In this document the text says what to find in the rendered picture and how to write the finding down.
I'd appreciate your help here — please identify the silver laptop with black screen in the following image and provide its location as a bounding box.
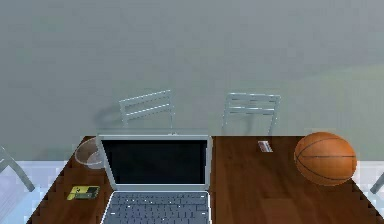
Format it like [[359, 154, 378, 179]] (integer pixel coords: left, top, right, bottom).
[[96, 134, 213, 224]]

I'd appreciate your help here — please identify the grey slatted chair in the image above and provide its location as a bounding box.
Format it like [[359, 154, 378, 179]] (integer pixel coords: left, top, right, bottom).
[[118, 89, 176, 129], [221, 92, 282, 136], [0, 145, 36, 193], [369, 173, 384, 195]]

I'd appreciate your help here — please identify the dark brown wooden table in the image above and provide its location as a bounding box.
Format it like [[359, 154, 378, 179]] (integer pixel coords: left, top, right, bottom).
[[26, 134, 384, 224]]

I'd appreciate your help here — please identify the clear glass bowl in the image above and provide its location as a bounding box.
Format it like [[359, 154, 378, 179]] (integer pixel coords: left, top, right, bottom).
[[74, 137, 106, 170]]

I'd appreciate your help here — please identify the yellow and green flat card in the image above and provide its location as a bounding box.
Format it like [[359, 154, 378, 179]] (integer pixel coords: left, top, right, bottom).
[[66, 185, 101, 201]]

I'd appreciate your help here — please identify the orange basketball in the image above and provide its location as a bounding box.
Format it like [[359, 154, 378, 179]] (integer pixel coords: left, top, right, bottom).
[[293, 131, 358, 187]]

